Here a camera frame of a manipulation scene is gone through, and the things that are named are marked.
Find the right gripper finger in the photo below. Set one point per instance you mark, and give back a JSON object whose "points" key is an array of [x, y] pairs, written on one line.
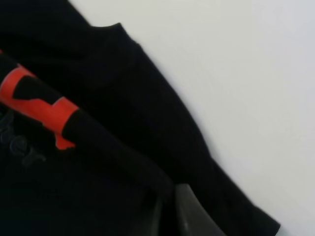
{"points": [[193, 219]]}

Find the black printed t-shirt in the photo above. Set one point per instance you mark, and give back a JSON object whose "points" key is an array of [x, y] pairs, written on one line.
{"points": [[94, 140]]}

